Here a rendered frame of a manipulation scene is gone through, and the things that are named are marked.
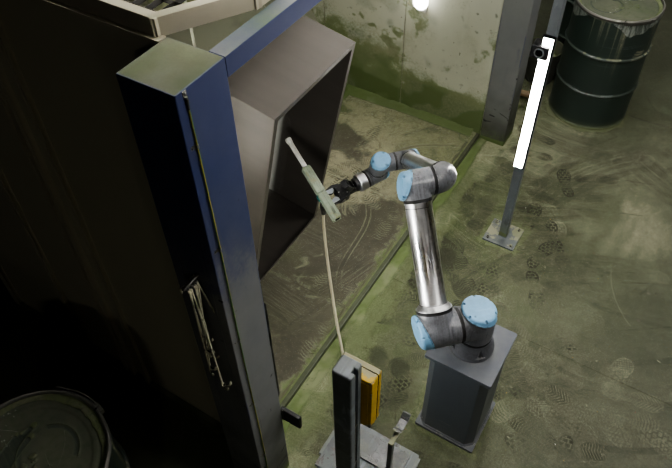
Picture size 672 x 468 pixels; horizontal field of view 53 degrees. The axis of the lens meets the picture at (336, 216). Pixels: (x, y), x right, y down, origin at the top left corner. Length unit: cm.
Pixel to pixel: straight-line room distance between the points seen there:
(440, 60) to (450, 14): 36
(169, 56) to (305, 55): 118
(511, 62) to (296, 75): 218
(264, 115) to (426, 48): 245
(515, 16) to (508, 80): 46
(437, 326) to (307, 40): 128
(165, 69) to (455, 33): 321
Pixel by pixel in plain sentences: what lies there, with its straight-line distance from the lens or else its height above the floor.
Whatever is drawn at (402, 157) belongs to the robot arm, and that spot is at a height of 104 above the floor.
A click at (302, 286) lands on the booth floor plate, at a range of 396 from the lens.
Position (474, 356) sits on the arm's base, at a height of 68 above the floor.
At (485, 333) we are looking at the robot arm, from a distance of 287.
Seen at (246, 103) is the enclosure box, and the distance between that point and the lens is 255.
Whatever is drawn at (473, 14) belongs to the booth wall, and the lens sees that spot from 454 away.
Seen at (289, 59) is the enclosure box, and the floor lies 166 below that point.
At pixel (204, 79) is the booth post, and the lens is 162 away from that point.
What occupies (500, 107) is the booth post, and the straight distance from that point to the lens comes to 480.
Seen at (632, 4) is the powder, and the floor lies 86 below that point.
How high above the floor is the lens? 318
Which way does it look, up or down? 47 degrees down
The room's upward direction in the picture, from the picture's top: 1 degrees counter-clockwise
